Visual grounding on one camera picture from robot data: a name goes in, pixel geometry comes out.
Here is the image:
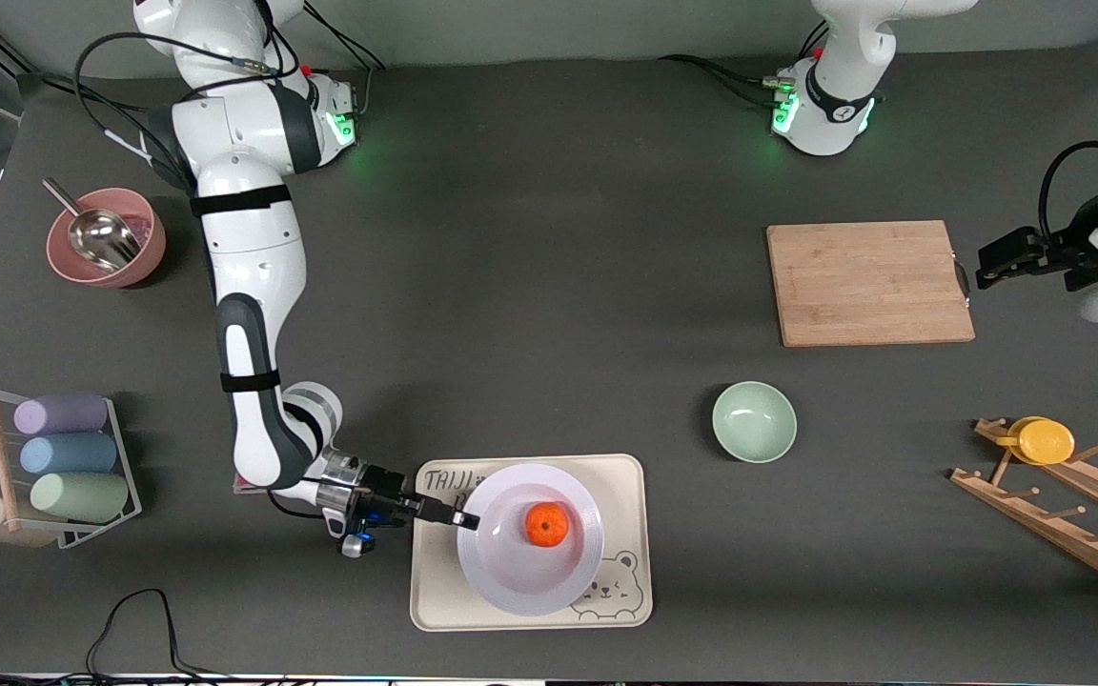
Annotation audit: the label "white round plate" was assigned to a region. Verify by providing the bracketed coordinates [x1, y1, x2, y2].
[457, 462, 604, 617]

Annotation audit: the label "orange fruit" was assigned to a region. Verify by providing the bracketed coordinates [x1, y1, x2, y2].
[524, 502, 570, 549]

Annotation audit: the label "wooden cutting board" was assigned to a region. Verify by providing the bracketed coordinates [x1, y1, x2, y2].
[766, 220, 976, 348]

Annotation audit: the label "yellow cup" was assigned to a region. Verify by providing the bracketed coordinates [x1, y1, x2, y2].
[995, 416, 1076, 466]

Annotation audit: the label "beige bear print tray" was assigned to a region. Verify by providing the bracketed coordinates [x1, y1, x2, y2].
[410, 454, 654, 633]

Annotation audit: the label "wooden peg drying rack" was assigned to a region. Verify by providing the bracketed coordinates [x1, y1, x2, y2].
[949, 417, 1098, 600]

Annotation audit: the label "pale green bowl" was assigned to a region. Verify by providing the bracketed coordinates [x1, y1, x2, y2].
[711, 381, 798, 465]

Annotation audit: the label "green cup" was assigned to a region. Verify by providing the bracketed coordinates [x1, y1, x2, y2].
[30, 472, 130, 524]

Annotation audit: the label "blue cup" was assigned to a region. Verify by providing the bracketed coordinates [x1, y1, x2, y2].
[19, 434, 118, 475]

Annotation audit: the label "purple cup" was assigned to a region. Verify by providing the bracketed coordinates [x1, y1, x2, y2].
[13, 394, 110, 436]

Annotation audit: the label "pink bowl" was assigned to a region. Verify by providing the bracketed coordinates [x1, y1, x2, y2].
[46, 188, 167, 289]

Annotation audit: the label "metal scoop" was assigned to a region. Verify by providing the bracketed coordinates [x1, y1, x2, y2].
[42, 178, 143, 272]

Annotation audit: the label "black table edge cable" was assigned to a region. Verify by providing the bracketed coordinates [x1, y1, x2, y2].
[0, 588, 254, 686]

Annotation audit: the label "white wire cup rack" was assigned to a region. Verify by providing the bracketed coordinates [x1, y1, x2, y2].
[0, 384, 143, 551]

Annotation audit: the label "black left arm base cables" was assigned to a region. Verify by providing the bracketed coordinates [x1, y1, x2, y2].
[656, 24, 831, 108]

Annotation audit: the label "black arm base cables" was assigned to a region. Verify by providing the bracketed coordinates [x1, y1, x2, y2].
[299, 10, 396, 120]
[656, 24, 831, 108]

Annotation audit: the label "black right arm base cables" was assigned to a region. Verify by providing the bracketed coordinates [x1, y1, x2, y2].
[299, 10, 396, 120]

